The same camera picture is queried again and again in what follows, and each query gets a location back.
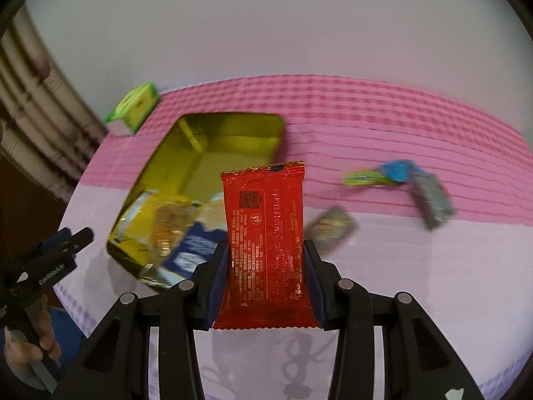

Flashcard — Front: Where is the beige patterned curtain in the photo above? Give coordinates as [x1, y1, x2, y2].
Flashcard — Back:
[0, 4, 108, 201]

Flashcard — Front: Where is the red snack packet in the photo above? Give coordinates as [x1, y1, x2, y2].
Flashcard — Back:
[212, 162, 322, 331]

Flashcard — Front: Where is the small brown snack packet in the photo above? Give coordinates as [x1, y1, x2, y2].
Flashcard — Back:
[306, 206, 359, 253]

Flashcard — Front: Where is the blue and white snack packet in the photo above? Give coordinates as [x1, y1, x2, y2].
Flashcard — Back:
[162, 192, 229, 278]

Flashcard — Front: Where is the grey foil snack packet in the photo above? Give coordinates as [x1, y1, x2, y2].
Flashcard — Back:
[410, 173, 456, 231]

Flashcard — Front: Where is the small green carton box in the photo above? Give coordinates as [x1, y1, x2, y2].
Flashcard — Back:
[103, 83, 162, 137]

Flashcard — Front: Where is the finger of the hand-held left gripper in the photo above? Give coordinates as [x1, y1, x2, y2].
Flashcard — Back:
[7, 255, 78, 297]
[25, 227, 95, 268]

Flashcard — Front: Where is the pink checkered cloth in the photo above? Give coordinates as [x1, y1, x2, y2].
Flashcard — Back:
[54, 74, 533, 400]

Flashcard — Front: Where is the person's blue clothing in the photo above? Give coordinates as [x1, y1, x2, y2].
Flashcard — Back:
[44, 305, 90, 367]

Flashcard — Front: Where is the large yellow snack packet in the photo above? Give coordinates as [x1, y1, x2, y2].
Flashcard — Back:
[109, 191, 201, 289]

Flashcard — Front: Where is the clear fried twist packet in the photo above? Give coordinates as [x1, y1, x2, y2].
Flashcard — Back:
[148, 202, 196, 267]

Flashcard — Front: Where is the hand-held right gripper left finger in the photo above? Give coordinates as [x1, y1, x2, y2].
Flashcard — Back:
[54, 239, 232, 400]

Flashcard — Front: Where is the green wrapped candy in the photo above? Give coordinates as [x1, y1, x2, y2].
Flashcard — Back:
[344, 168, 394, 187]

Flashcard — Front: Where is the person's left hand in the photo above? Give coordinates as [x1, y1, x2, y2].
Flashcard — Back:
[4, 292, 63, 363]

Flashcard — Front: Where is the blue wrapped candy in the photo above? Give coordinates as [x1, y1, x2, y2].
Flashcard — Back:
[380, 159, 425, 184]

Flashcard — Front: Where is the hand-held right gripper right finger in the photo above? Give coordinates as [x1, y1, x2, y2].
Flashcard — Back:
[302, 238, 486, 400]

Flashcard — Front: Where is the dark red gold tin box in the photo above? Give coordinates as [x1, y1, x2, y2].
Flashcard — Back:
[106, 112, 288, 294]

